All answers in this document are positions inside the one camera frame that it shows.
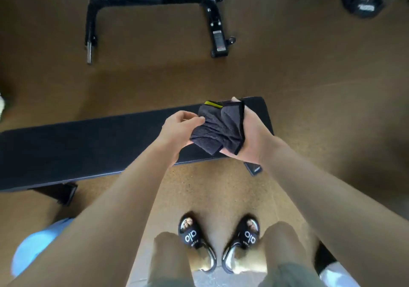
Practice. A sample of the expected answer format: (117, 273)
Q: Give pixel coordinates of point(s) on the person's left hand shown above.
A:
(174, 133)

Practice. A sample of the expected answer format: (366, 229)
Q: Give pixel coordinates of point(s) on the person's right hand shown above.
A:
(257, 136)

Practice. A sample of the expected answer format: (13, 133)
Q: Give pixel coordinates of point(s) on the person's right thumb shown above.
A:
(247, 109)

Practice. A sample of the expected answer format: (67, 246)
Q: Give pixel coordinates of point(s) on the person's left fingers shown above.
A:
(191, 120)

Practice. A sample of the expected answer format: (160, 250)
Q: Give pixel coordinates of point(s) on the dark gray towel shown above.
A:
(220, 127)

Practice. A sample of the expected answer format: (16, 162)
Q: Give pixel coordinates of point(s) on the person's left forearm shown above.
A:
(105, 226)

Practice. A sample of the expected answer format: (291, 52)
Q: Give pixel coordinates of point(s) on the person's right forearm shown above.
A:
(332, 206)

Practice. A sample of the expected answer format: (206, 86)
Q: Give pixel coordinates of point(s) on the black left slide sandal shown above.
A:
(191, 235)

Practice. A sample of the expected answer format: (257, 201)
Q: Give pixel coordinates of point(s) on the black slide sandal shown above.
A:
(247, 237)
(191, 235)

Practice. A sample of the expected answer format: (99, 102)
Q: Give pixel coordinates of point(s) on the black flat workout bench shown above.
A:
(80, 149)

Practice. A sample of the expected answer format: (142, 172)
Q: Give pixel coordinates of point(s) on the black right slide sandal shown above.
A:
(247, 237)

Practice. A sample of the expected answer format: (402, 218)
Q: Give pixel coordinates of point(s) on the person's left leg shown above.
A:
(169, 258)

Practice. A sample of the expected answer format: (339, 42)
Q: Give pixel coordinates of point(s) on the person's leg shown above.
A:
(169, 258)
(284, 245)

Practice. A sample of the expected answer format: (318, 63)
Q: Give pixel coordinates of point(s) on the person's right leg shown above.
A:
(284, 245)

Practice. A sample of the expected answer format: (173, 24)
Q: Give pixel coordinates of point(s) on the black weight plate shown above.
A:
(362, 1)

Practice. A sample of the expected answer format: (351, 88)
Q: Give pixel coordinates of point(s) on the olive green shorts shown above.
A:
(287, 277)

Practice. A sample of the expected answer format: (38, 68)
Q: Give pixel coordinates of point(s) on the pale white object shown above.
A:
(1, 106)

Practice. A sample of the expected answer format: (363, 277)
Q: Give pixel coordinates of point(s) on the light blue rounded object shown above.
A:
(35, 245)

